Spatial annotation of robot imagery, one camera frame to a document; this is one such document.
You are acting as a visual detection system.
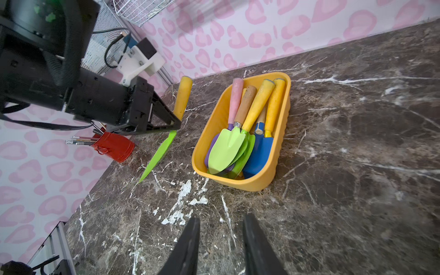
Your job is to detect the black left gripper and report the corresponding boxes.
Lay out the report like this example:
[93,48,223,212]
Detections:
[65,69,181,136]

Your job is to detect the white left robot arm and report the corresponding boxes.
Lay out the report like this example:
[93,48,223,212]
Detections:
[1,1,181,136]

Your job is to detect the orange storage box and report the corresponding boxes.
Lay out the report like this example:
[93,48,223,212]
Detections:
[191,71,291,192]

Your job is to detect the white mesh wall basket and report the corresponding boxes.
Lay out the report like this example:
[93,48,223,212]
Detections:
[81,1,131,76]

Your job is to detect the green shovel blue-tipped handle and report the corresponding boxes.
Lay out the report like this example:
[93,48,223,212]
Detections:
[226,79,275,179]

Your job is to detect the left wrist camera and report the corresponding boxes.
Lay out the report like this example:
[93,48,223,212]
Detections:
[116,38,166,87]

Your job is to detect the purple shovel pink handle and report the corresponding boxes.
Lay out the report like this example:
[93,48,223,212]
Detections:
[204,77,245,169]

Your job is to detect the green shovel yellow handle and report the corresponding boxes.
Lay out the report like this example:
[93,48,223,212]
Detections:
[264,79,286,138]

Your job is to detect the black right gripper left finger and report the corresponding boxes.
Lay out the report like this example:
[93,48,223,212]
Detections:
[158,217,200,275]

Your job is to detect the blue shovel wooden handle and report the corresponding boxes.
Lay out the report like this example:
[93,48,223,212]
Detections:
[243,105,273,179]

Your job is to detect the white wire wall shelf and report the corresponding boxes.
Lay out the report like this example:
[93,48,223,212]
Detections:
[112,0,175,27]

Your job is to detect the green shovel wooden handle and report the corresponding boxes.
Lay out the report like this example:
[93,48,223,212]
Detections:
[207,85,258,175]

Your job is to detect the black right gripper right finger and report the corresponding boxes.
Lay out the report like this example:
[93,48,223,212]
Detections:
[243,213,288,275]

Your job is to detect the red pen cup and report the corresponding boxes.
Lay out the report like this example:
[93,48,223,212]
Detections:
[91,132,135,163]

